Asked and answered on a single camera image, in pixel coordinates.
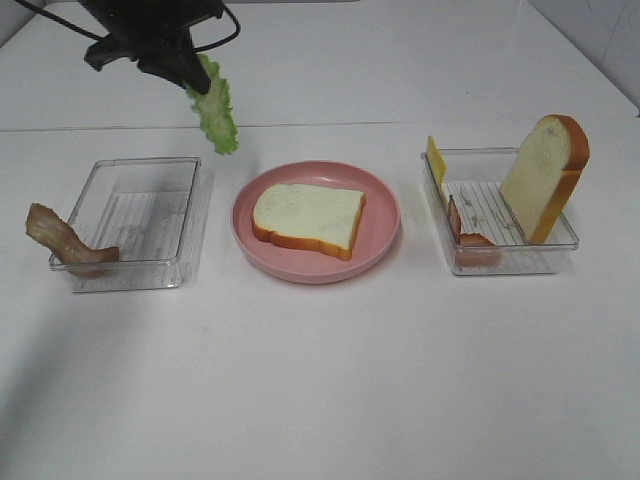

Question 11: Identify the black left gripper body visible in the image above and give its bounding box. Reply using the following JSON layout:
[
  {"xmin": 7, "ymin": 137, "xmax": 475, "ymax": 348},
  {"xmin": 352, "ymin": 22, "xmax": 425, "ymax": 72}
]
[{"xmin": 81, "ymin": 0, "xmax": 224, "ymax": 71}]

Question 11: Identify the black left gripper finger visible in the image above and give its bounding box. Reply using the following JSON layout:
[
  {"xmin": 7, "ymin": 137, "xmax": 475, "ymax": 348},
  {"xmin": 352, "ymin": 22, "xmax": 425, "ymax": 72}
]
[
  {"xmin": 137, "ymin": 56, "xmax": 185, "ymax": 86},
  {"xmin": 172, "ymin": 44, "xmax": 210, "ymax": 94}
]

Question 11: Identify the green lettuce leaf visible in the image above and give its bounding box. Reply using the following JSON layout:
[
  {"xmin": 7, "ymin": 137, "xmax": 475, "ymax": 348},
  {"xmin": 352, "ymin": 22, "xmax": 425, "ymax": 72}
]
[{"xmin": 186, "ymin": 54, "xmax": 239, "ymax": 155}]

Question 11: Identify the bread slice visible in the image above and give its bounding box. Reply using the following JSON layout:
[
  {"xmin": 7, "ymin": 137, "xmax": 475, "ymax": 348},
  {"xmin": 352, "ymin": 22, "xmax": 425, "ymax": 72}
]
[
  {"xmin": 252, "ymin": 183, "xmax": 366, "ymax": 261},
  {"xmin": 500, "ymin": 114, "xmax": 590, "ymax": 244}
]

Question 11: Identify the bacon strip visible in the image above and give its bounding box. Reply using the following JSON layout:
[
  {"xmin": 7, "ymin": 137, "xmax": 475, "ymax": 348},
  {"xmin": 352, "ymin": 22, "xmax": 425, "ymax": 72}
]
[
  {"xmin": 447, "ymin": 195, "xmax": 501, "ymax": 267},
  {"xmin": 25, "ymin": 203, "xmax": 120, "ymax": 265}
]

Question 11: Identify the yellow cheese slice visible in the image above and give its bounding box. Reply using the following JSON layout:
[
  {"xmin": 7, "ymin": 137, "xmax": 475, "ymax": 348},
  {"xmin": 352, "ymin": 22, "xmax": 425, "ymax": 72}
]
[{"xmin": 426, "ymin": 135, "xmax": 448, "ymax": 206}]

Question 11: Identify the left clear plastic container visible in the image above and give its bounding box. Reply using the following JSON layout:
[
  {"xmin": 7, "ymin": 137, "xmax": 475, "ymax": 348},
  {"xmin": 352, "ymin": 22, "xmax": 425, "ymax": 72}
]
[{"xmin": 49, "ymin": 157, "xmax": 210, "ymax": 293}]

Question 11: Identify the clear plastic container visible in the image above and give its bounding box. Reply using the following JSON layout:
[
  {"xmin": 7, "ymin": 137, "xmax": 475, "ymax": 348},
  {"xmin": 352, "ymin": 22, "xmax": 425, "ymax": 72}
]
[
  {"xmin": 49, "ymin": 157, "xmax": 210, "ymax": 293},
  {"xmin": 420, "ymin": 147, "xmax": 579, "ymax": 276}
]

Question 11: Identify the pink round plate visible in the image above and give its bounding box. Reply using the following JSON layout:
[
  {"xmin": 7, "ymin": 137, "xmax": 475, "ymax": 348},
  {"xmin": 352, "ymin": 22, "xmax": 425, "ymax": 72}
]
[{"xmin": 231, "ymin": 161, "xmax": 401, "ymax": 284}]

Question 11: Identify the right clear plastic container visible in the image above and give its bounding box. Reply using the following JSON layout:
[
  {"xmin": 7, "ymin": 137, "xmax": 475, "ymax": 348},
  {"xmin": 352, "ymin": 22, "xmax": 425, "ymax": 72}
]
[{"xmin": 420, "ymin": 147, "xmax": 579, "ymax": 276}]

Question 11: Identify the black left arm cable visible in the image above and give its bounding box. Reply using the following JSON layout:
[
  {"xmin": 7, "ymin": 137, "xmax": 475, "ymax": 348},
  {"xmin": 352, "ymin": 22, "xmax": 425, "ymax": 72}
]
[{"xmin": 14, "ymin": 0, "xmax": 242, "ymax": 53}]

